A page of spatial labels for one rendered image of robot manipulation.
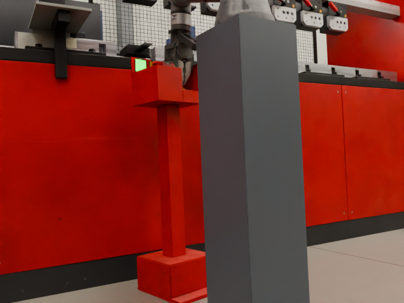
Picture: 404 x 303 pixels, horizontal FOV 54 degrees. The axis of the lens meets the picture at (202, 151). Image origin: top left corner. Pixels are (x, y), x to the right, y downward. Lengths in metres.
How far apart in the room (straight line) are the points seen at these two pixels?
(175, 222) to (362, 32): 2.21
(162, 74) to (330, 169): 1.16
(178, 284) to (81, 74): 0.84
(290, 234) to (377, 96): 1.66
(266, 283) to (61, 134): 0.93
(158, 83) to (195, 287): 0.70
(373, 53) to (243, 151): 2.31
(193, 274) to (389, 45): 2.16
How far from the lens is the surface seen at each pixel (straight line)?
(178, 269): 1.37
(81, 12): 1.54
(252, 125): 0.89
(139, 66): 1.50
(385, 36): 3.07
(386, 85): 2.60
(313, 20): 2.41
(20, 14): 2.30
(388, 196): 2.55
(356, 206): 2.35
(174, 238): 1.43
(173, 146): 1.42
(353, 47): 3.23
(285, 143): 0.96
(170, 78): 1.38
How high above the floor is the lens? 0.45
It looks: 1 degrees up
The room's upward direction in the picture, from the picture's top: 3 degrees counter-clockwise
